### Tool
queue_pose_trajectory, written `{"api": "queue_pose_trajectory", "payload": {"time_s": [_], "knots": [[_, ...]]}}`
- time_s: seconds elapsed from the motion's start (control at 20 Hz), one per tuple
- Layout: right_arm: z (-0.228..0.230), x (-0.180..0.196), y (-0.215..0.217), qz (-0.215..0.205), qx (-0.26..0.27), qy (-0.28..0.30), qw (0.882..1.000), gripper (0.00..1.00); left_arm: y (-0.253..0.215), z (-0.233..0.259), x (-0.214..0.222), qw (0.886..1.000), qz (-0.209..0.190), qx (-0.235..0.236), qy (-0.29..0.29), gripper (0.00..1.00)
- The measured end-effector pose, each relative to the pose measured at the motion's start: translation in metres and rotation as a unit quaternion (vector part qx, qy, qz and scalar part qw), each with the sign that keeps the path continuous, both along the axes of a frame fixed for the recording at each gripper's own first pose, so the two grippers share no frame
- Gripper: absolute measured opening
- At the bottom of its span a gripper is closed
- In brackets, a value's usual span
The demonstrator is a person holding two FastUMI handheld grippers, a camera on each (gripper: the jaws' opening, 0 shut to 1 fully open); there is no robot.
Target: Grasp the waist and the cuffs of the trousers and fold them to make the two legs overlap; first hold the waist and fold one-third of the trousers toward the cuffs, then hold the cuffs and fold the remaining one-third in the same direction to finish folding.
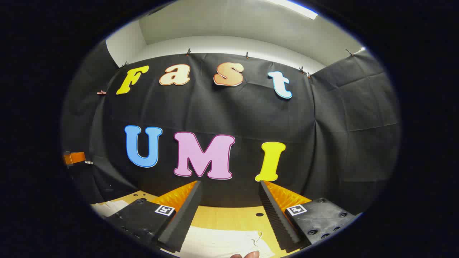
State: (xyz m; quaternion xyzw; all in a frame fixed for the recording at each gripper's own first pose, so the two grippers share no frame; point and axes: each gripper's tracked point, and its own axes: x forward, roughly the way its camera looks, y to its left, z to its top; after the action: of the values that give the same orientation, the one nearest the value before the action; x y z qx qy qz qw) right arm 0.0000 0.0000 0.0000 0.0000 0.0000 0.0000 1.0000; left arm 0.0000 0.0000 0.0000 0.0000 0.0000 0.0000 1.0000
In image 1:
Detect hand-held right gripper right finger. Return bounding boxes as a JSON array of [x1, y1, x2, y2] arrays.
[[259, 180, 356, 252]]

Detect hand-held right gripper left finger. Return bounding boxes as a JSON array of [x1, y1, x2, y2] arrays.
[[105, 180, 202, 253]]

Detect off-white jeans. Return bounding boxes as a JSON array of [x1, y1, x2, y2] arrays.
[[90, 200, 276, 258]]

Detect black backdrop cloth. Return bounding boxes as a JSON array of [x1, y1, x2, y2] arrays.
[[61, 39, 401, 215]]

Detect ceiling light strip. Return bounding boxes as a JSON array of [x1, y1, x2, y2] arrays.
[[265, 0, 318, 20]]

